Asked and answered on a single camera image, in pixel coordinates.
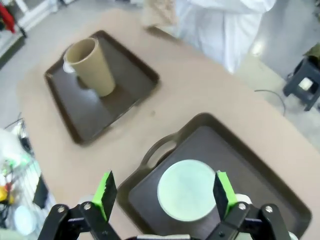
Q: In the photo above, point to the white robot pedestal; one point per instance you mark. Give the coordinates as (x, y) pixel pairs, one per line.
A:
(10, 145)

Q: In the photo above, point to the red cloth item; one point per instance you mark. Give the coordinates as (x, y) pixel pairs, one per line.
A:
(6, 17)

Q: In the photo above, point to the person in white coat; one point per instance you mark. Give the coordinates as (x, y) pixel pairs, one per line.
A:
(220, 27)

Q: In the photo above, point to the pale blue bowl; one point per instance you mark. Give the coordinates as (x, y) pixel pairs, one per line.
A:
(24, 220)

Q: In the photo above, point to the tan tall cup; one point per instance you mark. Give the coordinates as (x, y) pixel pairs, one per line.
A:
(93, 67)

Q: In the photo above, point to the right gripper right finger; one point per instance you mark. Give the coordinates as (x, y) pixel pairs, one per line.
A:
(225, 197)

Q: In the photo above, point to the brown paper mat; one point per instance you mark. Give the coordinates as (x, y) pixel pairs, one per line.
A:
(160, 15)

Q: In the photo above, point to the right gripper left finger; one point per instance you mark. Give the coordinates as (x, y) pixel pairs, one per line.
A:
(103, 197)

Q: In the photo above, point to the yellow tool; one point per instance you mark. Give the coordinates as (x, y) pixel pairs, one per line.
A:
(5, 195)

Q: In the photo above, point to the dark grey plastic stool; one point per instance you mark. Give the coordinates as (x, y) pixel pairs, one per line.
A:
(303, 75)

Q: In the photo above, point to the black flat object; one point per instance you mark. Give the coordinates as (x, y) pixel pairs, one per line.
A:
(41, 192)

